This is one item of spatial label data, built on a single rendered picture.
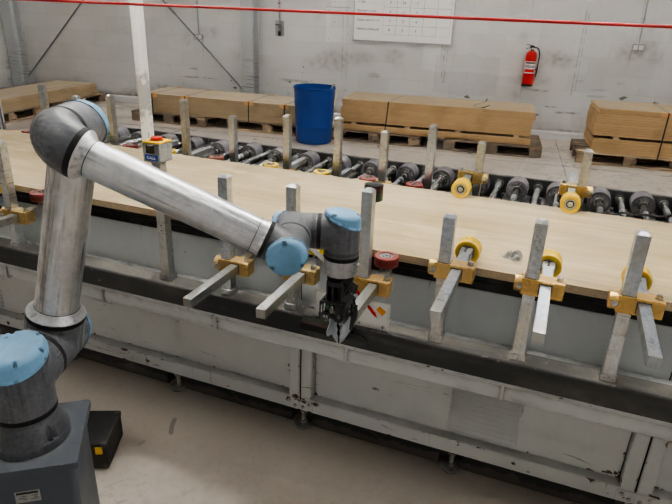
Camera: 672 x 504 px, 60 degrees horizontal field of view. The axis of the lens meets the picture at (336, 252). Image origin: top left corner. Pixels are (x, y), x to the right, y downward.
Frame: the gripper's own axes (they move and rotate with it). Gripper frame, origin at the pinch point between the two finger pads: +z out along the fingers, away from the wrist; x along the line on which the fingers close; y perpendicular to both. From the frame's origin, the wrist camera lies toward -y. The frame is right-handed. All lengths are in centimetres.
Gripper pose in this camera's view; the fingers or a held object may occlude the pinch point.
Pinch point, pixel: (340, 337)
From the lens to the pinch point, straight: 161.2
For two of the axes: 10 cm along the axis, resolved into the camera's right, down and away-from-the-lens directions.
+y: -3.7, 3.4, -8.7
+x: 9.3, 1.8, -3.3
